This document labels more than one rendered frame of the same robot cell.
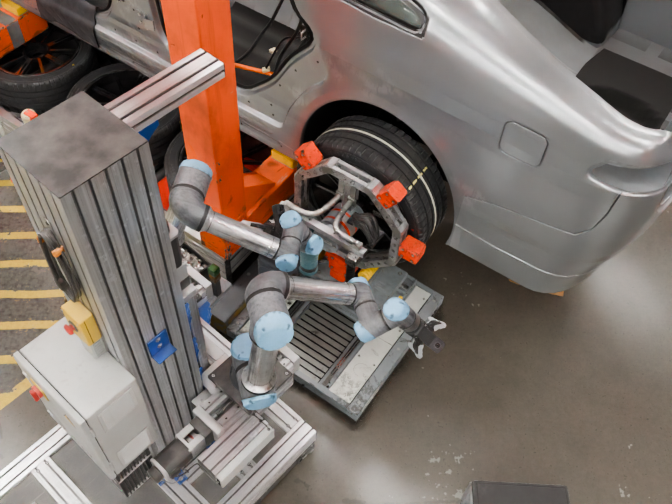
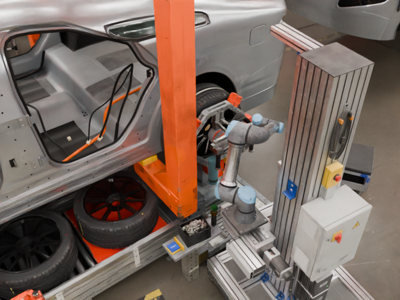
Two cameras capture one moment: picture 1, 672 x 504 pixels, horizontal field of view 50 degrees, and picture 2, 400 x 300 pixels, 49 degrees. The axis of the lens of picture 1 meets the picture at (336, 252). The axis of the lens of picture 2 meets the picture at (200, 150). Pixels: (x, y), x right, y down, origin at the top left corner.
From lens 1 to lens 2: 2.79 m
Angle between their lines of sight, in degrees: 46
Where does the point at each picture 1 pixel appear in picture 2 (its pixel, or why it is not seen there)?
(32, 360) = (331, 222)
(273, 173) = (156, 168)
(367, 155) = (213, 95)
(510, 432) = not seen: hidden behind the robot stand
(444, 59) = (221, 25)
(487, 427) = not seen: hidden behind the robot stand
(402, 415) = not seen: hidden behind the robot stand
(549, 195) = (269, 48)
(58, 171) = (356, 62)
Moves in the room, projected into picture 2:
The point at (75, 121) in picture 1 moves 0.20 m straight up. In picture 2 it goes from (321, 56) to (328, 15)
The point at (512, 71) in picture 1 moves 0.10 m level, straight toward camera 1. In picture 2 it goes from (243, 9) to (254, 12)
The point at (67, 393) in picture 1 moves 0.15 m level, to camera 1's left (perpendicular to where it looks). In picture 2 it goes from (353, 209) to (349, 229)
